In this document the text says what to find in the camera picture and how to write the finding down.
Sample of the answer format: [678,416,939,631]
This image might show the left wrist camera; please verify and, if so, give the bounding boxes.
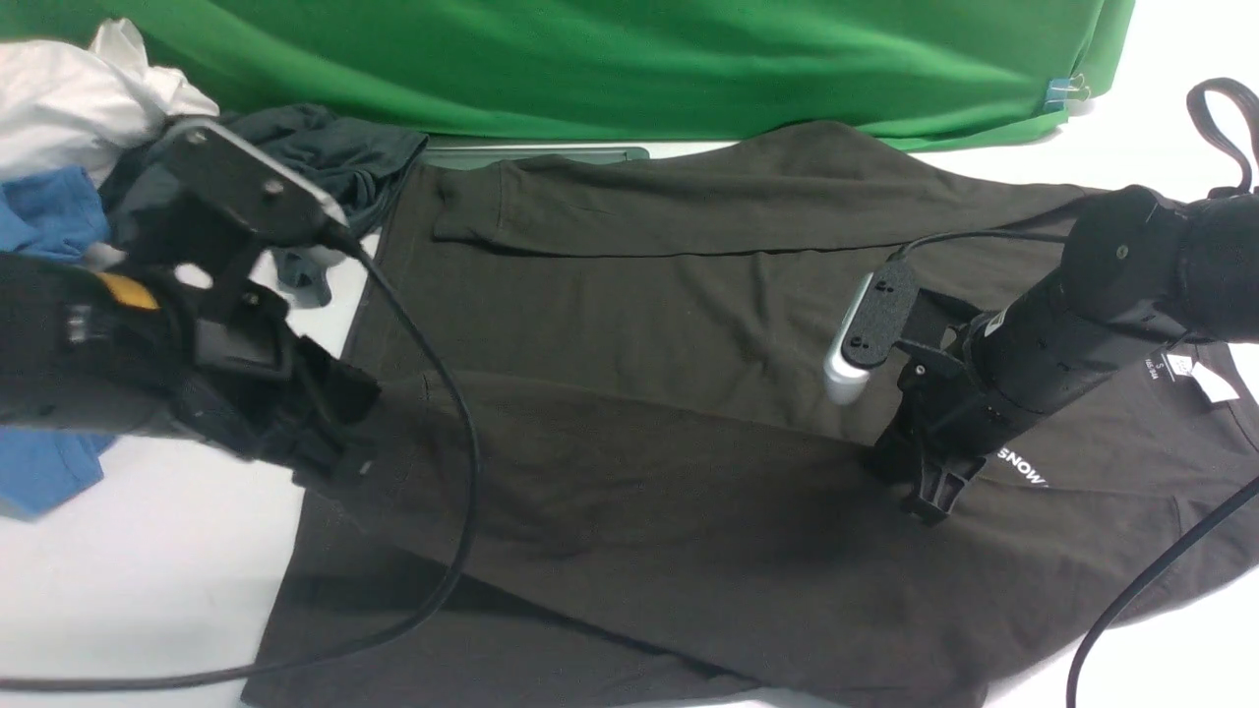
[151,118,349,248]

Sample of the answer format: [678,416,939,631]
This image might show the blue binder clip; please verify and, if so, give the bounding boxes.
[1042,76,1092,113]

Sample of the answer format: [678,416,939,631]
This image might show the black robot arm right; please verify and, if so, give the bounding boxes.
[823,78,1256,525]

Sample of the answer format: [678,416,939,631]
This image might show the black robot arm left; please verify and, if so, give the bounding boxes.
[1,197,381,488]

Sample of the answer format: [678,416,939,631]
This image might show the blue crumpled shirt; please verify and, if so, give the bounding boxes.
[1,165,115,519]

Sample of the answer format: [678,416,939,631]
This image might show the green backdrop cloth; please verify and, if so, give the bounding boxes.
[3,1,1136,151]

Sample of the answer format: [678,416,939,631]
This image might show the metal table cable hatch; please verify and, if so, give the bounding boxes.
[421,147,648,170]

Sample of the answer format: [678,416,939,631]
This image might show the white crumpled shirt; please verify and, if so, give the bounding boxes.
[1,19,219,186]

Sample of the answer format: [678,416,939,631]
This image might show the black camera cable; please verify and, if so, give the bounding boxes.
[890,228,1259,708]
[0,231,483,692]

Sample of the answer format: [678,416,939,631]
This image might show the gray long-sleeved shirt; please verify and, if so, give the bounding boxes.
[244,122,1256,707]

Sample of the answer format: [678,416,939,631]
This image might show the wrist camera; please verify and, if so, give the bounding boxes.
[822,260,919,406]
[151,118,349,248]

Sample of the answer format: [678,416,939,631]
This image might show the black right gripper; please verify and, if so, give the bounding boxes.
[864,290,1013,522]

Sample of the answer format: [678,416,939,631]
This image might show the dark teal crumpled shirt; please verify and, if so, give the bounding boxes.
[101,105,431,307]

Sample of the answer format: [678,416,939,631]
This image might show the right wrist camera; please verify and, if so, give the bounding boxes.
[822,260,919,406]

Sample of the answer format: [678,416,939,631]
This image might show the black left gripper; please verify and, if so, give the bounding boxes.
[118,197,381,498]

